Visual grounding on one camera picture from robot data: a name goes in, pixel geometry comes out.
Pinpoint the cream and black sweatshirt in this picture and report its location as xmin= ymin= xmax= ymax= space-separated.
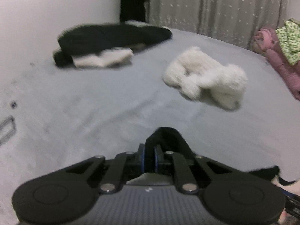
xmin=143 ymin=127 xmax=299 ymax=195

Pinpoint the grey dotted curtain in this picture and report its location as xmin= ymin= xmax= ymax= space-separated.
xmin=148 ymin=0 xmax=288 ymax=49

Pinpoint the black hanging coat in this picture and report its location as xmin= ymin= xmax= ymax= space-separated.
xmin=119 ymin=0 xmax=146 ymax=22

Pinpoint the white plush dog toy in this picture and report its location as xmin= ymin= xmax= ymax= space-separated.
xmin=163 ymin=46 xmax=248 ymax=110

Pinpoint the black and white garment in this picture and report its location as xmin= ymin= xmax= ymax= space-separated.
xmin=53 ymin=23 xmax=172 ymax=68

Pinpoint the pink folded quilt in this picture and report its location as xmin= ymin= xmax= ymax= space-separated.
xmin=252 ymin=27 xmax=299 ymax=101

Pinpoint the green patterned cloth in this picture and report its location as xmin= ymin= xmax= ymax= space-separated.
xmin=275 ymin=18 xmax=300 ymax=66

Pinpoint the black rectangular frame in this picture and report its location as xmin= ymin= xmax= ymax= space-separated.
xmin=0 ymin=116 xmax=17 ymax=145

